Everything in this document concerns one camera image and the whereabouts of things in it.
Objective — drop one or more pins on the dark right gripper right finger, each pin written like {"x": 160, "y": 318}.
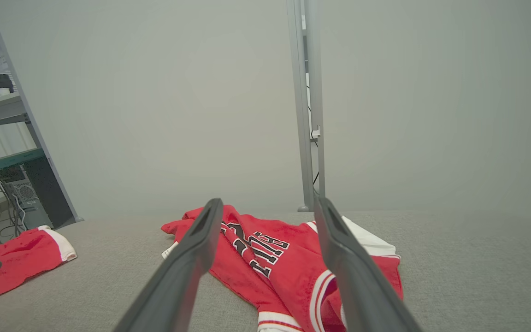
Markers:
{"x": 357, "y": 281}

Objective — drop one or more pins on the black power adapter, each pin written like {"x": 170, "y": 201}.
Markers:
{"x": 2, "y": 83}

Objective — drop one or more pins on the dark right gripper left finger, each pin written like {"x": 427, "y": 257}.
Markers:
{"x": 178, "y": 281}

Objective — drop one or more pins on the red Bulls jersey white sleeves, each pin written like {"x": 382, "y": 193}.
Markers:
{"x": 288, "y": 276}

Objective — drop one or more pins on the black computer tower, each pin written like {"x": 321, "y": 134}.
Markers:
{"x": 44, "y": 193}

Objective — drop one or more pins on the red Bulls shorts white stripe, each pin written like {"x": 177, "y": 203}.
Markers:
{"x": 21, "y": 258}

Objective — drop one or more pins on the grey metal partition end post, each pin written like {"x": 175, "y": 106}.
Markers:
{"x": 30, "y": 120}

